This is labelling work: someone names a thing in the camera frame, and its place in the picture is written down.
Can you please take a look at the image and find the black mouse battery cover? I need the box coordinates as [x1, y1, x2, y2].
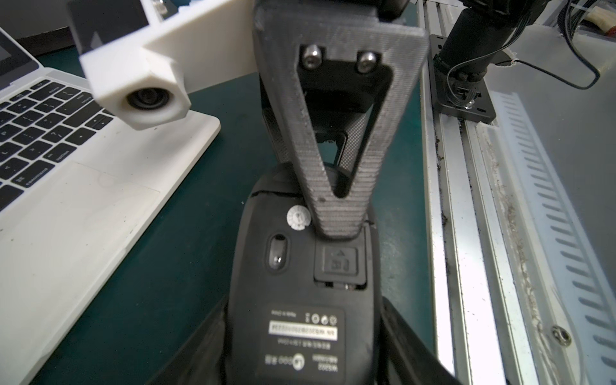
[314, 229, 367, 287]

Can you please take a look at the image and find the black wireless mouse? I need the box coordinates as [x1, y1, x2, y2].
[225, 163, 381, 384]

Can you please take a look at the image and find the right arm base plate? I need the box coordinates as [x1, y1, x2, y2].
[428, 35, 497, 124]

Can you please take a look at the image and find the silver laptop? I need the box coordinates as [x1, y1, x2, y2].
[1, 33, 221, 384]

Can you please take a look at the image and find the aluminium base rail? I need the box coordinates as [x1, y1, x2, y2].
[415, 0, 616, 385]

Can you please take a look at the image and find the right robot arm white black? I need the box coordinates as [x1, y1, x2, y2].
[253, 1, 545, 240]

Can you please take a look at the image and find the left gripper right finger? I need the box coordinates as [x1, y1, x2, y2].
[380, 298, 460, 384]

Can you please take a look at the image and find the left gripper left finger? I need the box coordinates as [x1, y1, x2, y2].
[147, 298, 228, 384]

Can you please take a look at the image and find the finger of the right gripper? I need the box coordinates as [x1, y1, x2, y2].
[261, 105, 372, 174]
[253, 1, 428, 240]

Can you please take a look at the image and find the white vent grille strip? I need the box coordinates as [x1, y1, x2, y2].
[492, 91, 615, 384]

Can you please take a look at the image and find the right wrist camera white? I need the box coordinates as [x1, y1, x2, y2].
[67, 1, 257, 130]

